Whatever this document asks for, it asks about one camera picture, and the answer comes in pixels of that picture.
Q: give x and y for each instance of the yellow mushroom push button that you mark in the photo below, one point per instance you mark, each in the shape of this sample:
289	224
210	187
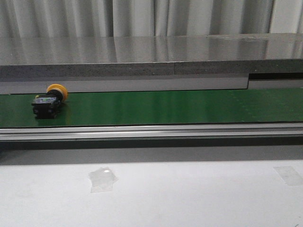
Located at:
48	105

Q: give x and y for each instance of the clear tape patch left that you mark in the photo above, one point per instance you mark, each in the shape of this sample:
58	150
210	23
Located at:
102	180

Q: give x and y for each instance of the grey conveyor back guard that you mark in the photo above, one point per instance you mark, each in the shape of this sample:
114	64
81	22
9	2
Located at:
152	76

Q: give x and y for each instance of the green conveyor belt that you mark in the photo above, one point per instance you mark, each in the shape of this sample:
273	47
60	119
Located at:
160	107

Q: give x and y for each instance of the clear tape strip right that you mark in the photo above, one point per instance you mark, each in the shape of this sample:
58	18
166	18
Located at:
290	176

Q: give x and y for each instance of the white pleated curtain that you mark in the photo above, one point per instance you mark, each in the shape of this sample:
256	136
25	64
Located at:
117	18

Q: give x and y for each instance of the aluminium conveyor front rail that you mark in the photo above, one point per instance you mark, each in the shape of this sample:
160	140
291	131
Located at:
152	131

